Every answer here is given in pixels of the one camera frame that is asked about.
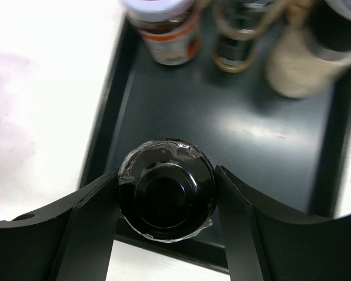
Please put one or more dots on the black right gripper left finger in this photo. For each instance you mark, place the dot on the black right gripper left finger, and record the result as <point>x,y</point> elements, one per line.
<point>69,239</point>

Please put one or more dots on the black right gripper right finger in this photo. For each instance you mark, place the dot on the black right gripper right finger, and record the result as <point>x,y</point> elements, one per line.
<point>267,240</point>

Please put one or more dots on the black pump bottle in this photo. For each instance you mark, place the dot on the black pump bottle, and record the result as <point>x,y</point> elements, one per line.
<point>167,190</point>

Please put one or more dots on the small dark spice bottle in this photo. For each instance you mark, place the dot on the small dark spice bottle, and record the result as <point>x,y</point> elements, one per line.
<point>239,25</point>

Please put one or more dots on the dark sauce jar white lid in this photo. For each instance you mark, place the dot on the dark sauce jar white lid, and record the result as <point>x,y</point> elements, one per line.
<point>169,28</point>

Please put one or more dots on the black rectangular tray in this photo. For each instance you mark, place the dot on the black rectangular tray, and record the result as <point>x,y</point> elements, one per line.
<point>291,150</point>

